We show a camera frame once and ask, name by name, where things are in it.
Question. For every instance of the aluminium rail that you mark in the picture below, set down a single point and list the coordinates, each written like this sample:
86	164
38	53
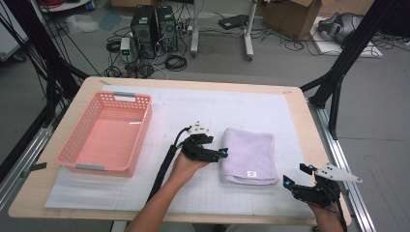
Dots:
25	154
327	129

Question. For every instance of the black flat device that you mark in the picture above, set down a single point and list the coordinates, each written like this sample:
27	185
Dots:
233	21

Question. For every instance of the pink plastic basket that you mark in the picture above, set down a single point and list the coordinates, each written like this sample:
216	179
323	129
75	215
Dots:
109	138

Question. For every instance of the white cabinet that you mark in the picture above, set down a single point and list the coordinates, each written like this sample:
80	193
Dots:
9	42

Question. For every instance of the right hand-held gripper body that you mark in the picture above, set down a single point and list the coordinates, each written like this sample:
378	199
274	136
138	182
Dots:
322	195

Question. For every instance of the grey rounded appliance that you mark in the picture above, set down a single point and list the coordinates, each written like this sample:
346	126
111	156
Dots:
341	27

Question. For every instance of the person's right hand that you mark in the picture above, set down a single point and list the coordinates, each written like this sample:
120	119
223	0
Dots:
327	214

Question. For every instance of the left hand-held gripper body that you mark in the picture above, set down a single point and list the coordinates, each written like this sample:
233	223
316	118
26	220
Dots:
196	150

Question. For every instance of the person's left hand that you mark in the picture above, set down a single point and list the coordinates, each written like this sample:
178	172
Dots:
183	169

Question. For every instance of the small white box green light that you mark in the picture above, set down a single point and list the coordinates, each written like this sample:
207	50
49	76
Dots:
125	43

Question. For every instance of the white metal stand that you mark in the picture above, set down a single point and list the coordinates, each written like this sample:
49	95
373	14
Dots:
194	32

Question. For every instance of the black computer tower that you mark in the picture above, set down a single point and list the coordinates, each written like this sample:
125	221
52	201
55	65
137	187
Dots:
143	32
167	29

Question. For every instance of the cardboard box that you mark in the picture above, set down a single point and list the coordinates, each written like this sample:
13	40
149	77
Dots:
290	19

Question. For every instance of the white grid mat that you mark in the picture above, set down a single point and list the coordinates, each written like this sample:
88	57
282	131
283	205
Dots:
225	96

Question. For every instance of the lavender printed towel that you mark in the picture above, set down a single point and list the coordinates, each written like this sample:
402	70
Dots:
249	154

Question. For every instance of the white round table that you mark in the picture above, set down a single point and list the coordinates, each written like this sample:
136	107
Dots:
64	7

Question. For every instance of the black frame strut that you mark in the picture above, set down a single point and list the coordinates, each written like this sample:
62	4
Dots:
35	38
354	42

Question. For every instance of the white flat board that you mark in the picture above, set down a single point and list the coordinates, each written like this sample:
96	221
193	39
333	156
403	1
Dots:
328	48

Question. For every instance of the clear plastic bag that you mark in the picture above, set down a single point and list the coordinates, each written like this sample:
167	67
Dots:
82	23

